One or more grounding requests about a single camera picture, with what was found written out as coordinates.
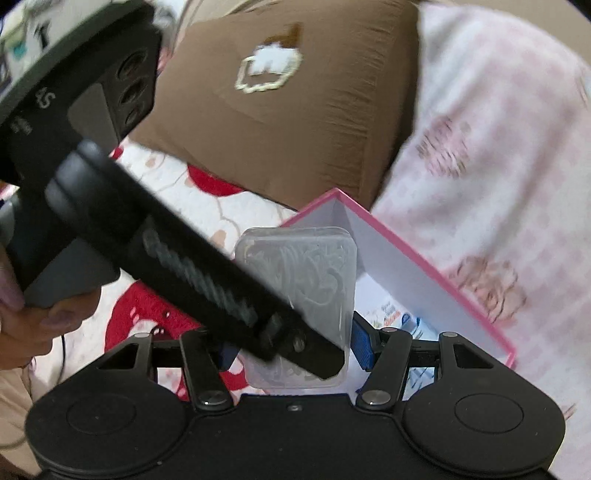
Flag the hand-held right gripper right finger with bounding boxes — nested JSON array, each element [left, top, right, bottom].
[[352, 311, 495, 411]]

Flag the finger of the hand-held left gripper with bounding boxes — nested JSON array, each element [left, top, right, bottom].
[[261, 300, 346, 380]]

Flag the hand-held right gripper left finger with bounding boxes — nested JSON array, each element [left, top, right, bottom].
[[95, 329, 238, 412]]

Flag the clear plastic case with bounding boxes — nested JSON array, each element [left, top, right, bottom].
[[234, 226, 361, 394]]

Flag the pink cardboard box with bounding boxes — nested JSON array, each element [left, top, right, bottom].
[[277, 187, 517, 398]]

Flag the person's left hand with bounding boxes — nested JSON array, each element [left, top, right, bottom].
[[0, 251, 100, 370]]

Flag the red white printed blanket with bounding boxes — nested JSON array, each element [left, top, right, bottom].
[[30, 141, 301, 402]]

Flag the brown pillow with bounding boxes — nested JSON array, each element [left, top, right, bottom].
[[129, 0, 421, 213]]

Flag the beige cloth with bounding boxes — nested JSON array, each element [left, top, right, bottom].
[[0, 364, 61, 476]]

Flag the pink floral blanket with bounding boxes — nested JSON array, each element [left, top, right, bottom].
[[369, 2, 591, 425]]

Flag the thin black cable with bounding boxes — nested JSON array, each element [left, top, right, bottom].
[[57, 332, 68, 386]]

